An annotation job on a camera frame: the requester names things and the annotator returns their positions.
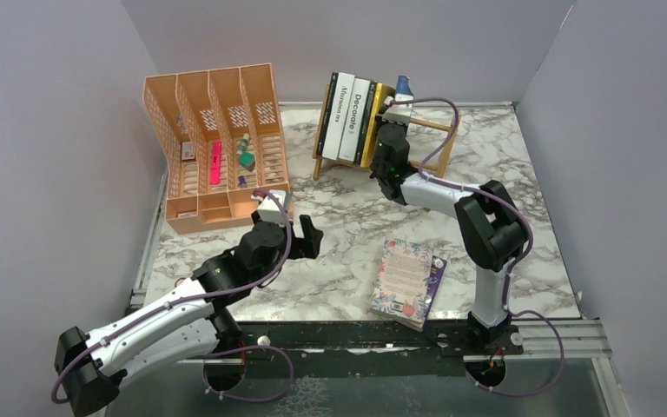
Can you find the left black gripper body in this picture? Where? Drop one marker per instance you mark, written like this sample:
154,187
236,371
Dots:
302,248

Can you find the black Moon and Sixpence book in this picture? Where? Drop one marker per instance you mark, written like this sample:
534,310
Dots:
325,113

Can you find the white Afternoon tea book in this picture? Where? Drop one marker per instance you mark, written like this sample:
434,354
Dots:
339,100

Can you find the white Decorate Furniture book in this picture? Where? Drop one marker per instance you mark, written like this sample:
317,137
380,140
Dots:
351,131

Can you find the yellow book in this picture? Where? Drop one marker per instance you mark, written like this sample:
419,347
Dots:
382,91

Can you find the dark green book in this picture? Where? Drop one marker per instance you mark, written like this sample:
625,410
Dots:
364,123

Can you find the blue orange book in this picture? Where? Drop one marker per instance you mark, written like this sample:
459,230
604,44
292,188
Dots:
402,87

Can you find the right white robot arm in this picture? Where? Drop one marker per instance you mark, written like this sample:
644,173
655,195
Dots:
495,235

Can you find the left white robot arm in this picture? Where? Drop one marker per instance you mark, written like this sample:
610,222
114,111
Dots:
192,319

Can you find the floral purple book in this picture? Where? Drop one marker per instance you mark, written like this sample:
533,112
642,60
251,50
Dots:
408,280

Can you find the green glue bottle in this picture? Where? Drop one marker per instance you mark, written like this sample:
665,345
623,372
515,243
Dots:
244,157

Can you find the pink highlighter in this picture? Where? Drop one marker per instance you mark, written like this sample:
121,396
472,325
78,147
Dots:
215,163

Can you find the orange plastic file organizer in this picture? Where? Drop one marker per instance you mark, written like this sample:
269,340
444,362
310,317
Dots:
216,104

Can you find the small red white box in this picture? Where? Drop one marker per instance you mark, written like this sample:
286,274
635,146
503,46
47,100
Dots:
187,151

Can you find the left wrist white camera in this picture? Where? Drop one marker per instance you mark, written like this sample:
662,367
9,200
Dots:
271,204

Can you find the black metal base rail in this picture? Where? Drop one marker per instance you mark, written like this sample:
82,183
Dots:
318,349

